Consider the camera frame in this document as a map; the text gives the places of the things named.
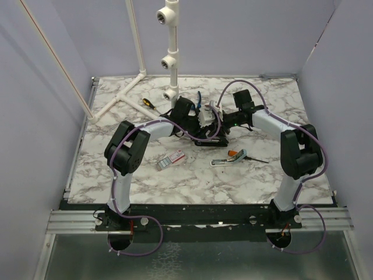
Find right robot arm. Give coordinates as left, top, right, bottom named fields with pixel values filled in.
left=222, top=90, right=323, bottom=228

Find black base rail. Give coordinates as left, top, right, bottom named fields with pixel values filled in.
left=59, top=201, right=304, bottom=243

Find black stapler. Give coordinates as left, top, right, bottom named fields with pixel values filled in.
left=194, top=132, right=229, bottom=147

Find aluminium frame rail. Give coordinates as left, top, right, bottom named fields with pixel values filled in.
left=31, top=77, right=98, bottom=280

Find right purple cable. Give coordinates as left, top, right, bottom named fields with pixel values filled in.
left=217, top=80, right=330, bottom=254

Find orange handled screwdriver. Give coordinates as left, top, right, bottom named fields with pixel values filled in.
left=227, top=150, right=269, bottom=163

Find red white staple box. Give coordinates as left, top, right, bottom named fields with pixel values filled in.
left=156, top=149, right=185, bottom=171

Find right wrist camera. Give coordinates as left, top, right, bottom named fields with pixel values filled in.
left=208, top=100, right=223, bottom=115

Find blue handled pliers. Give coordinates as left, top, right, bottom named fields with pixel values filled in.
left=193, top=91, right=202, bottom=110

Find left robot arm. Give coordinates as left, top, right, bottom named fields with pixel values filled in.
left=104, top=97, right=222, bottom=230

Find purple cable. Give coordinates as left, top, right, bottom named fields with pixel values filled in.
left=107, top=104, right=222, bottom=257
left=217, top=80, right=330, bottom=254

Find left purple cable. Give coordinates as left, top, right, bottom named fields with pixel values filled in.
left=107, top=104, right=222, bottom=257

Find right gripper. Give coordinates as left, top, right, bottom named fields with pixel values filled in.
left=209, top=110, right=244, bottom=137

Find yellow black screwdriver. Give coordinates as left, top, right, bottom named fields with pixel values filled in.
left=142, top=98, right=157, bottom=110

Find white pvc pipe frame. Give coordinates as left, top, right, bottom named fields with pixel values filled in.
left=20, top=1, right=180, bottom=123

